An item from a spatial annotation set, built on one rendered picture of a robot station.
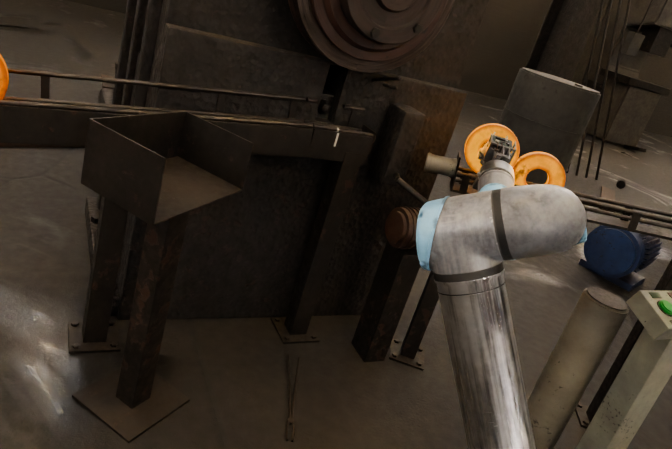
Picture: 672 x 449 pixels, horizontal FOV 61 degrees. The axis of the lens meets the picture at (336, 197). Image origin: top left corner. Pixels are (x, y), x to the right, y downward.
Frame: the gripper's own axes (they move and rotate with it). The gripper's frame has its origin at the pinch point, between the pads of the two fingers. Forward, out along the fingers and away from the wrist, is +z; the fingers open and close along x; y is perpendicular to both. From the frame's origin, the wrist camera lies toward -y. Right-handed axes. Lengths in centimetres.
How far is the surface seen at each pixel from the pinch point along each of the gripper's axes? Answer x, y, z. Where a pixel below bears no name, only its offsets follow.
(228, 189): 59, -1, -59
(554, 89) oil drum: -62, -60, 224
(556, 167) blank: -18.7, 0.0, -2.0
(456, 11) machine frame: 22.8, 25.7, 26.9
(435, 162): 14.6, -9.0, -5.4
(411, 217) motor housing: 16.4, -21.5, -18.5
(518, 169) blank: -9.0, -3.9, -3.0
